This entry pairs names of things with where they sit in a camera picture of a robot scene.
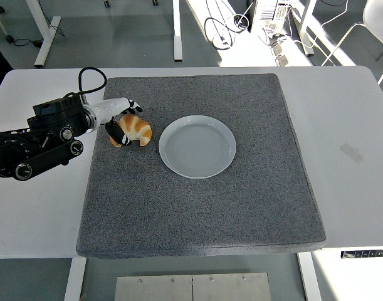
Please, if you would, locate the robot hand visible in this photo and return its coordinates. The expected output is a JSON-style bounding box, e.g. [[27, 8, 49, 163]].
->
[[93, 97, 144, 146]]

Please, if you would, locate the croissant bread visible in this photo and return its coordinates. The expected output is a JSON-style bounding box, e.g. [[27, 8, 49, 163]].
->
[[109, 114, 153, 148]]

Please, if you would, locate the grey round plate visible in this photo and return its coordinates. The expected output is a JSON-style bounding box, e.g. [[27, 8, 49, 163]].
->
[[158, 115, 238, 180]]

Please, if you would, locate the grey metal plate with screws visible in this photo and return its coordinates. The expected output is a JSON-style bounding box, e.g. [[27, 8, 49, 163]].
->
[[113, 272, 273, 301]]

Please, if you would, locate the white background table leg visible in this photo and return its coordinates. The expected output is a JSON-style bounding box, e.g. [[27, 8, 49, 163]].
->
[[296, 0, 317, 57], [25, 0, 62, 68]]

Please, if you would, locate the grey felt mat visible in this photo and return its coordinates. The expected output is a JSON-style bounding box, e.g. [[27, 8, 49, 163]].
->
[[75, 73, 327, 260]]

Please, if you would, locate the computer tower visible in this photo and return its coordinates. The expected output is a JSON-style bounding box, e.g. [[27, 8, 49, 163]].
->
[[249, 0, 295, 32]]

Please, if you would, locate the white chair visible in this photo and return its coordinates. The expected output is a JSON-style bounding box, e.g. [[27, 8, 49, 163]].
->
[[321, 0, 383, 85]]

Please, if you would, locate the black table control panel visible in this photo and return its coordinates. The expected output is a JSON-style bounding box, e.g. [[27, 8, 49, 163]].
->
[[340, 250, 383, 260]]

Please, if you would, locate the black floor cable with plug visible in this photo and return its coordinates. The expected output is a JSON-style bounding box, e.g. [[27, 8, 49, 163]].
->
[[14, 37, 44, 48]]

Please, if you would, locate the white background table post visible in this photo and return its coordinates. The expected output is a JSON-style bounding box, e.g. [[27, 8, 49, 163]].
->
[[172, 0, 184, 62]]

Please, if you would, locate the black floor cable loop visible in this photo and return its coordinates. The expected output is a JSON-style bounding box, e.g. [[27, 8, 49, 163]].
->
[[204, 14, 251, 51]]

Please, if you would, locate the white floor cable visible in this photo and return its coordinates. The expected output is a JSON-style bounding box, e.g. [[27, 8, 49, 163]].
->
[[312, 0, 349, 43]]

